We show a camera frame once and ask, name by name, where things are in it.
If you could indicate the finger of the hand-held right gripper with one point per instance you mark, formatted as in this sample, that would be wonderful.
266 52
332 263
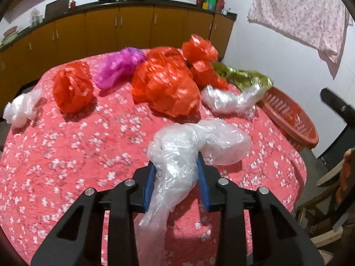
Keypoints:
338 102

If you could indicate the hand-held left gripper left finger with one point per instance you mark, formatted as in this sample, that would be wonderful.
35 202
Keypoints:
148 188

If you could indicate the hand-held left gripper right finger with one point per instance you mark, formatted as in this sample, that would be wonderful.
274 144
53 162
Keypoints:
203 188

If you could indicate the large clear plastic bag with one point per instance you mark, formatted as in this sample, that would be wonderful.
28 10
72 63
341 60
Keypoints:
177 149

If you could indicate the red plastic basket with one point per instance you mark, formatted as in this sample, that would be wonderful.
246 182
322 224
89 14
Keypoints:
288 116

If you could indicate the large red plastic bag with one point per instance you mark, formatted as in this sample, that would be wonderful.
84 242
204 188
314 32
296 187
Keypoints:
166 88

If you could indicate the magenta plastic bag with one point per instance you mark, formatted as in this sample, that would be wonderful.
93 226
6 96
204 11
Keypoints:
116 66

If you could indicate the round red plastic bag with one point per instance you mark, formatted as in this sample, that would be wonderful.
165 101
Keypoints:
72 87

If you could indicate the white plastic bag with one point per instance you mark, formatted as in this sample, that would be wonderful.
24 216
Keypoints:
19 110

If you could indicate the person's right hand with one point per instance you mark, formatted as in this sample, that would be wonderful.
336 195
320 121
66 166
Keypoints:
346 177

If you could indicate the pink floral tablecloth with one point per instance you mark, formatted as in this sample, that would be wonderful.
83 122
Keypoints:
69 149

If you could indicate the hanging floral cloth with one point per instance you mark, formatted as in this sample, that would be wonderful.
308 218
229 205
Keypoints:
299 11

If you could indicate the small white cup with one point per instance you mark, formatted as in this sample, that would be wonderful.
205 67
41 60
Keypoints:
226 11

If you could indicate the orange base cabinets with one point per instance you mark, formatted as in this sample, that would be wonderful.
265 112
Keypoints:
133 27

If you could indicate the small red bottle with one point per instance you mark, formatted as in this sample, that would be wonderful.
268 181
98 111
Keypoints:
73 4

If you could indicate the brown cutting board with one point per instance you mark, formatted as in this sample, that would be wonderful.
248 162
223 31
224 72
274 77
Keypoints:
57 7

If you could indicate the glass jar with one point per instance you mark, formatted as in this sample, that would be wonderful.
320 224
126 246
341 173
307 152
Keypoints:
36 18

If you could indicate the pink bowl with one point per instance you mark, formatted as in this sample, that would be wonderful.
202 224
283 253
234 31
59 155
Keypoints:
10 31

